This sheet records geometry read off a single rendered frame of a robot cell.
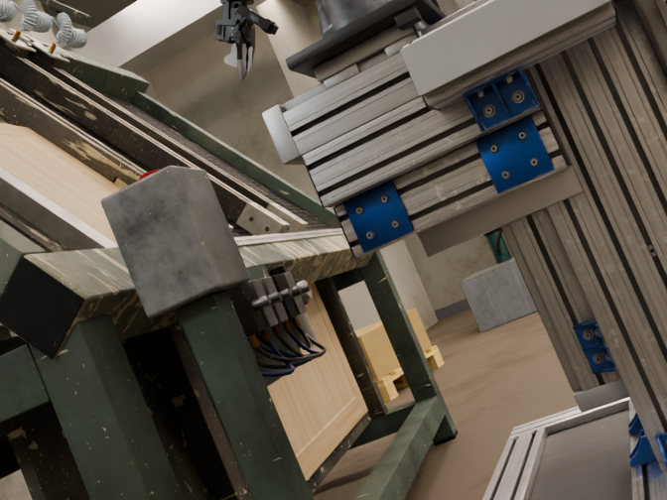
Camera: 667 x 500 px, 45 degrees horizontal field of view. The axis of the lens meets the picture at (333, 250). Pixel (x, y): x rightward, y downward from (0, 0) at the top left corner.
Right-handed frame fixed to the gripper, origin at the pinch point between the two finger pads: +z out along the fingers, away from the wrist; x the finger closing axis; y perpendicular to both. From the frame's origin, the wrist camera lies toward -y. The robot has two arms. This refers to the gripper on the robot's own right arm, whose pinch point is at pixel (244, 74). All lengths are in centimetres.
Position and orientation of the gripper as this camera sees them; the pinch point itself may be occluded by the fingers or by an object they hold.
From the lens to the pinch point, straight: 221.2
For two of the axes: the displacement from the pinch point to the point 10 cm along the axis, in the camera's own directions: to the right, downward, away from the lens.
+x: -3.4, 0.8, -9.4
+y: -9.4, -0.8, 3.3
